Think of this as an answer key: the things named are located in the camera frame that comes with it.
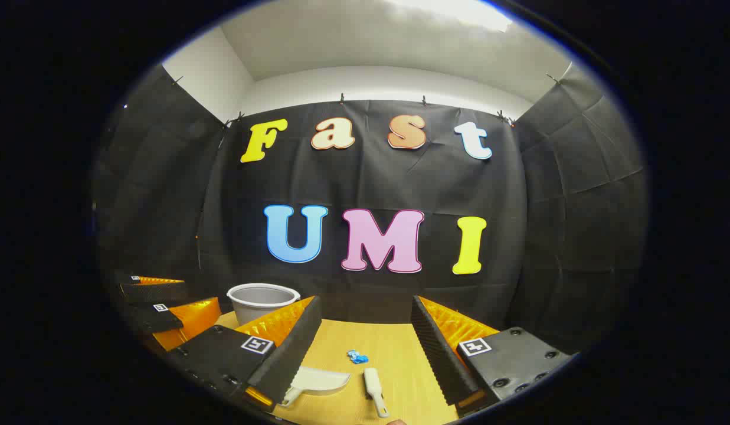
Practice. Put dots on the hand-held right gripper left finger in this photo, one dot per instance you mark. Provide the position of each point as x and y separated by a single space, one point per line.
294 348

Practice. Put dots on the grey plastic garbage bin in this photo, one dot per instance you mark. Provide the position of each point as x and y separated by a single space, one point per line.
252 307

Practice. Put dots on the light blue paper trash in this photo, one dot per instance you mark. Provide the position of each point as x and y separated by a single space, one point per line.
353 354

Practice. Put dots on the dark blue paper trash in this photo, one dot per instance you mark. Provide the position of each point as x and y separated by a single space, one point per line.
362 359

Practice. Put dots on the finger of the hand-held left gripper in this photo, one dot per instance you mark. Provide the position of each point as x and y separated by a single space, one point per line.
155 292
158 319

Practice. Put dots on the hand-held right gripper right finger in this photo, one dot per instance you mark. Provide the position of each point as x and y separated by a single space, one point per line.
438 348

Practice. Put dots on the wooden desktop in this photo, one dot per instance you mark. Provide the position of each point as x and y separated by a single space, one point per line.
400 360

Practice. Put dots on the grey plastic dustpan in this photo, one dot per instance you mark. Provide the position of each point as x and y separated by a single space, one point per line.
320 381

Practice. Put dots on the small grey broom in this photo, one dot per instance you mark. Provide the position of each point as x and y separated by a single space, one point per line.
373 383

